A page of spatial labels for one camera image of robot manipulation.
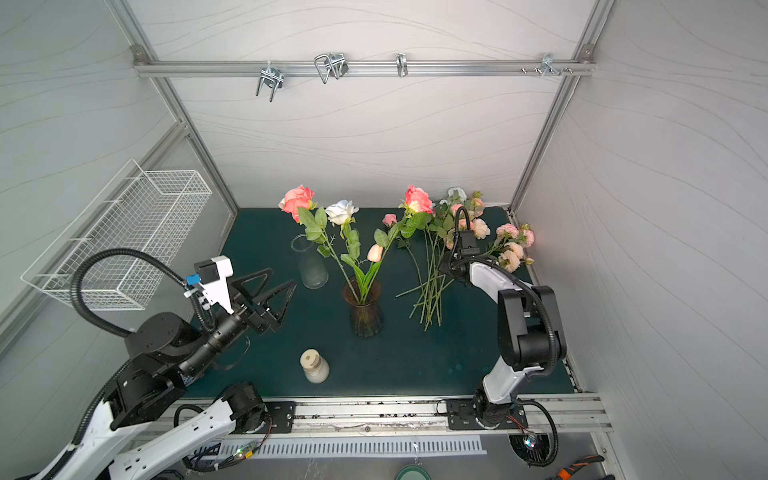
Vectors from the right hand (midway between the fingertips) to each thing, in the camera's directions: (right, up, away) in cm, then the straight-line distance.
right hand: (452, 258), depth 97 cm
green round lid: (-16, -40, -38) cm, 57 cm away
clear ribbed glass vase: (-45, -2, -3) cm, 46 cm away
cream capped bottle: (-39, -26, -23) cm, 52 cm away
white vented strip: (-29, -43, -26) cm, 58 cm away
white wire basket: (-84, +14, -22) cm, 88 cm away
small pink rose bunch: (-1, +6, +10) cm, 11 cm away
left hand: (-40, 0, -41) cm, 57 cm away
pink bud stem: (-24, +2, -25) cm, 35 cm away
